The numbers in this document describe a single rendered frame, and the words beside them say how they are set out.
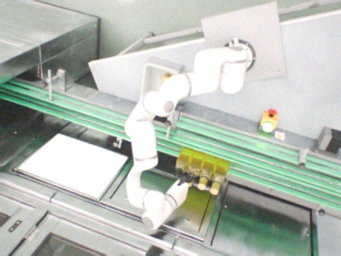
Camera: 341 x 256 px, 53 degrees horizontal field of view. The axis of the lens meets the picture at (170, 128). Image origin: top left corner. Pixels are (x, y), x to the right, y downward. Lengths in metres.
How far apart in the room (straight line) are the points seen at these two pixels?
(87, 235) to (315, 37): 1.22
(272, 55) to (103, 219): 0.99
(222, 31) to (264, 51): 0.20
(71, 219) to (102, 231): 0.14
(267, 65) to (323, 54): 0.23
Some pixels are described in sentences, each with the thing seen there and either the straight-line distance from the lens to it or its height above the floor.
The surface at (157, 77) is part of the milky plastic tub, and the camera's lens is 1.72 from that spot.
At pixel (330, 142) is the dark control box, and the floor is 0.83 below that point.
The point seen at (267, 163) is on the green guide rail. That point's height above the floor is 0.93.
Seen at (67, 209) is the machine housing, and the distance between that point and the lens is 1.53.
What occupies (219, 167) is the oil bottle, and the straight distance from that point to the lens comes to 1.56.
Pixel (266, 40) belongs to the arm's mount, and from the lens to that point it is 1.54.
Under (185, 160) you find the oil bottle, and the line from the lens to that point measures 1.54.
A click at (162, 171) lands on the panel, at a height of 1.01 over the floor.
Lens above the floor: 2.26
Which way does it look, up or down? 55 degrees down
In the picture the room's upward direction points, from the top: 147 degrees counter-clockwise
